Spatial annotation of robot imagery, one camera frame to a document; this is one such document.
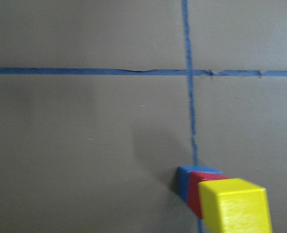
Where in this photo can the blue wooden block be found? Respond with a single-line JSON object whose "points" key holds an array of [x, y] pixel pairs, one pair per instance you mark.
{"points": [[184, 177]]}

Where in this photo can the red wooden block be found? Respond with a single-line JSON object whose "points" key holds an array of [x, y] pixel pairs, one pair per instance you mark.
{"points": [[193, 196]]}

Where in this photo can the yellow wooden block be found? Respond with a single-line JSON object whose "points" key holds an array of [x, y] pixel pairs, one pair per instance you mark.
{"points": [[234, 206]]}

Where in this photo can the brown paper table cover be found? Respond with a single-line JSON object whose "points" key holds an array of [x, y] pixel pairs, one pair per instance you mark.
{"points": [[102, 100]]}

